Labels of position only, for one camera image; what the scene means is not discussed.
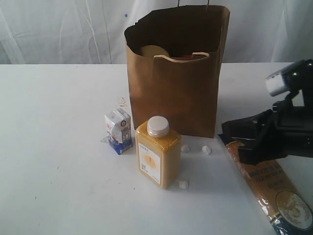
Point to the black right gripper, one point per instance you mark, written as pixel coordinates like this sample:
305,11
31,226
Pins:
293,123

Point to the white paper ball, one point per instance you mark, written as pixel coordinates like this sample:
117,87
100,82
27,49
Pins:
183,184
206,150
185,148

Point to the yellow millet bottle white cap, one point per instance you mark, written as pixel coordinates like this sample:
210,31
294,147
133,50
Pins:
158,149

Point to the brown paper bag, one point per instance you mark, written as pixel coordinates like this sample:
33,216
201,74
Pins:
183,90

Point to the clear jar with gold lid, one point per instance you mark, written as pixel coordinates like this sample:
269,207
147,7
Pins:
153,50

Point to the spaghetti packet with Italian flag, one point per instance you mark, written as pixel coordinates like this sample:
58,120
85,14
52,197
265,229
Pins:
279,199

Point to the small white milk carton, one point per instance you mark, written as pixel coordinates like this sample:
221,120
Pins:
118,127

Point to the white curtain backdrop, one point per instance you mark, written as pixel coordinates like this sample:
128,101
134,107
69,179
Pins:
92,31

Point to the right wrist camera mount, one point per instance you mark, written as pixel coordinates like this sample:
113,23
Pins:
295,77

